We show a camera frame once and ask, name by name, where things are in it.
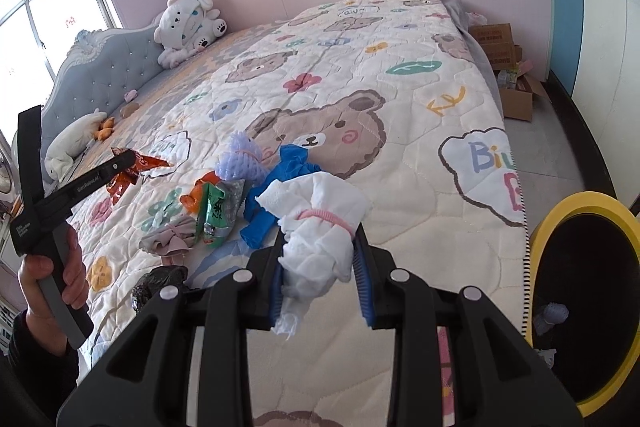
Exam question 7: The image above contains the open brown cardboard box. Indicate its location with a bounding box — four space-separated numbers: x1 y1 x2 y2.
492 59 548 122

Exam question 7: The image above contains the white tissue bundle pink band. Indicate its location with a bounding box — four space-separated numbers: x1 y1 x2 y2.
255 172 373 338

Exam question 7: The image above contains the window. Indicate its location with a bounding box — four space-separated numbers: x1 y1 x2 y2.
0 0 123 142

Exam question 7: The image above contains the small orange snack wrapper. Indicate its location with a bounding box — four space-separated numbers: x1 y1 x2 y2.
180 171 221 214

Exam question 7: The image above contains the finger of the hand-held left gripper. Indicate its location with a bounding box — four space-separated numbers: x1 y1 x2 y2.
102 148 137 180

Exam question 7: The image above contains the beige cloth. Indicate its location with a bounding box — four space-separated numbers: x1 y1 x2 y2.
139 214 196 258

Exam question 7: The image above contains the blue rubber glove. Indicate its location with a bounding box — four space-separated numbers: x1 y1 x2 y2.
240 144 321 250

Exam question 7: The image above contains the black plastic bag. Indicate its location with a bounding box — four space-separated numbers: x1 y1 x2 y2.
131 266 188 313

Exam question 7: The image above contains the person's left hand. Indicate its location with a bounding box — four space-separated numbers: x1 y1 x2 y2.
17 224 91 349

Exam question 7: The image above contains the black bin with yellow rim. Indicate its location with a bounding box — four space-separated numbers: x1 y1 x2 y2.
520 191 640 418

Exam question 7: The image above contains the large orange snack wrapper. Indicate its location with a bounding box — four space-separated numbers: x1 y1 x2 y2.
106 149 173 206

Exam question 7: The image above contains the long white plush toy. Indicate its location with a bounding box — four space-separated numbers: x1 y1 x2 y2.
44 109 108 180

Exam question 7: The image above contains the small orange plush toy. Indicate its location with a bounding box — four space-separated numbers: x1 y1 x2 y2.
94 117 117 142

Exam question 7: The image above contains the green snack wrapper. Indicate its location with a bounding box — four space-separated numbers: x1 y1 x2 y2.
192 179 247 250

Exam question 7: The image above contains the grey mattress cover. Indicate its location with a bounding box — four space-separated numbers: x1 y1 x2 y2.
442 0 506 120

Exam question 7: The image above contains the white plush dog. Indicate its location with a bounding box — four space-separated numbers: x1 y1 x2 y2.
152 0 228 68

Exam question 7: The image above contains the grey patterned bed sheet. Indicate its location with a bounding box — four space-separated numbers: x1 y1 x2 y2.
47 23 286 188

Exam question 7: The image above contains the row of small packets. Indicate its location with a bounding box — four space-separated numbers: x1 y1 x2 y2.
492 67 523 90

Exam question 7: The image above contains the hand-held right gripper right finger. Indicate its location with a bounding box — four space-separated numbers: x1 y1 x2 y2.
352 227 586 427

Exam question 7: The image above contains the closed brown cardboard box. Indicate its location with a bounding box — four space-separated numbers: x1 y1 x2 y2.
468 23 518 70

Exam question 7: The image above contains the grey tufted headboard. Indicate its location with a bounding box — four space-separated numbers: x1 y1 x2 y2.
12 24 163 158

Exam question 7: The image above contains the person's left forearm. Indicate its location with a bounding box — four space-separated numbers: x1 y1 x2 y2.
0 309 81 427

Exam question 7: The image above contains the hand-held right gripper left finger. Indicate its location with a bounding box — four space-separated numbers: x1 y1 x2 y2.
57 234 288 427

